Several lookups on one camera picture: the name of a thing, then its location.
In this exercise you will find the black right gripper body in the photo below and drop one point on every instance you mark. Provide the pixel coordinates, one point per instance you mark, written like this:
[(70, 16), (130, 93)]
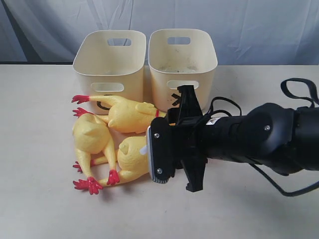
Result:
[(188, 120)]

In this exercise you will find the yellow rubber chicken front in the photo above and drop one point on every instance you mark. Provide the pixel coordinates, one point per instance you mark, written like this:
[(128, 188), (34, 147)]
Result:
[(133, 163)]

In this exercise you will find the yellow rubber chicken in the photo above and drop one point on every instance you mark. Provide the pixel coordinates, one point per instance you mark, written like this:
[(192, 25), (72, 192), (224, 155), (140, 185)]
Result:
[(133, 163), (125, 116)]

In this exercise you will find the headless yellow rubber chicken body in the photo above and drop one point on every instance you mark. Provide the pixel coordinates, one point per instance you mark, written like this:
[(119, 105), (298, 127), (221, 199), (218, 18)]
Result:
[(92, 136)]

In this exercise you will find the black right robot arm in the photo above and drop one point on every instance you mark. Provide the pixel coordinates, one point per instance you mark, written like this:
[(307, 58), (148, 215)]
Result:
[(283, 139)]

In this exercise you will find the yellow rubber chicken rear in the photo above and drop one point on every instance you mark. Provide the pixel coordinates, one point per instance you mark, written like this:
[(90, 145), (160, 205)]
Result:
[(125, 116)]

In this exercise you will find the cream bin marked cross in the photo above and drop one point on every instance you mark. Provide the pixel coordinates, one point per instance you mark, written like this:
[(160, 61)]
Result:
[(177, 57)]

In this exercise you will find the cream bin marked circle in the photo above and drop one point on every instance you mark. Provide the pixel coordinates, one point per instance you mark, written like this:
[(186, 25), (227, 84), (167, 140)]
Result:
[(111, 62)]

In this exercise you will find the white backdrop curtain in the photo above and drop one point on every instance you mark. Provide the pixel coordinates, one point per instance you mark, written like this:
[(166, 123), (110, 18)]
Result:
[(244, 32)]

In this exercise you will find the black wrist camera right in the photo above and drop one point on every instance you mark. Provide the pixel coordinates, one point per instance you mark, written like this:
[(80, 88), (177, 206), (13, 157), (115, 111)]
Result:
[(159, 151)]

